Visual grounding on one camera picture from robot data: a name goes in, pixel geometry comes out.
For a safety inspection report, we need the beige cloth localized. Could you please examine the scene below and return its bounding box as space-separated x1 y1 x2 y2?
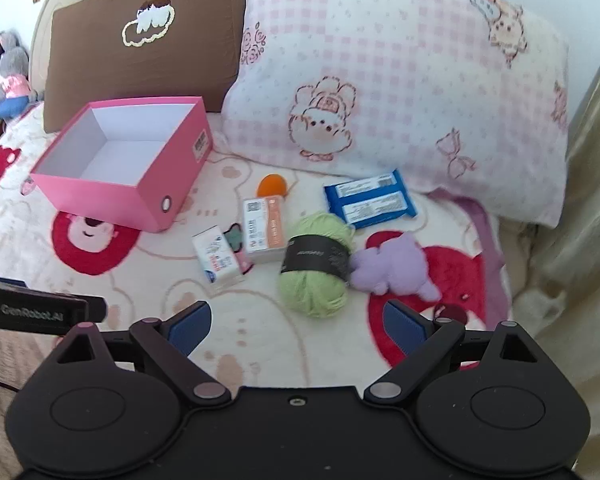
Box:
500 25 600 480

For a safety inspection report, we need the white and orange carton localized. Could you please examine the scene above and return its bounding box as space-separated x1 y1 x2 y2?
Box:
242 195 288 264

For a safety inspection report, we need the grey rabbit plush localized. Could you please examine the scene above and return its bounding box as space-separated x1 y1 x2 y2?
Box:
0 30 35 122

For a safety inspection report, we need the green yarn ball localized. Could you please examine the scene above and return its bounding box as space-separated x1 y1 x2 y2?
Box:
278 212 356 318

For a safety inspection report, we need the pink cardboard box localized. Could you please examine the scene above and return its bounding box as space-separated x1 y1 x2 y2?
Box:
29 96 214 234

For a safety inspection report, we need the purple plush toy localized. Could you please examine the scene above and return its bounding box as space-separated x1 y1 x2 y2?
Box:
349 232 441 302

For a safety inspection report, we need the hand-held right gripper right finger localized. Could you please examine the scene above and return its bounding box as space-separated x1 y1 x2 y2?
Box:
364 299 550 406

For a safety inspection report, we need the purple towel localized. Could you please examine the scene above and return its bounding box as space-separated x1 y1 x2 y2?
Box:
427 187 513 321

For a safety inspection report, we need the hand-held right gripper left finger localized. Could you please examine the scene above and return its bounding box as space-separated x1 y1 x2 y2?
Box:
45 301 233 408

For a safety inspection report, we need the brown pillow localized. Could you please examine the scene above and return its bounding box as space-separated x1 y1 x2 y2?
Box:
44 0 251 133

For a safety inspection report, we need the white tissue packet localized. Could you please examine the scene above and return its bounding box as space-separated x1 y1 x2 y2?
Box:
191 225 246 288

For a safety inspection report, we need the pink checked pillow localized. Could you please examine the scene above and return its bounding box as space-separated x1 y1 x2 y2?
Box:
221 0 571 231

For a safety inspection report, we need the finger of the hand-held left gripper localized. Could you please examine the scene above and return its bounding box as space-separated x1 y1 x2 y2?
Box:
84 296 107 324

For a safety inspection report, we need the orange ball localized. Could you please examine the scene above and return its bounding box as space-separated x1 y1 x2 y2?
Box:
256 174 288 198

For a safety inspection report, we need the blue wipes packet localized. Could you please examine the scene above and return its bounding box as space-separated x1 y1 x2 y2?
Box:
323 169 418 231

